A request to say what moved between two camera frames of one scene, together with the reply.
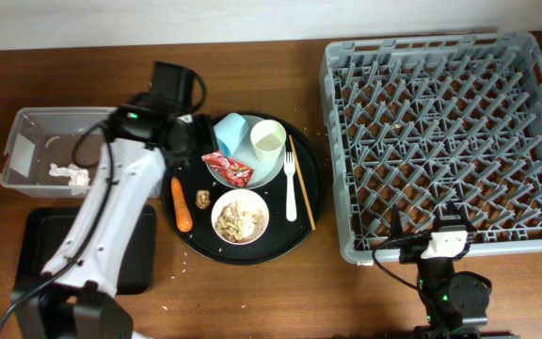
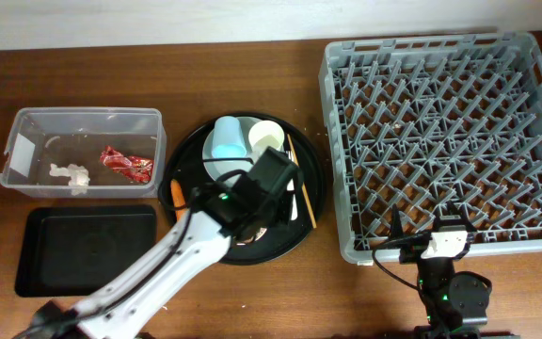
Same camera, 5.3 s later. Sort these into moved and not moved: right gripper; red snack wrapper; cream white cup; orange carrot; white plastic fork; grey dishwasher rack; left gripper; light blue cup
Moved: left gripper; red snack wrapper; light blue cup
Not moved: right gripper; grey dishwasher rack; cream white cup; orange carrot; white plastic fork
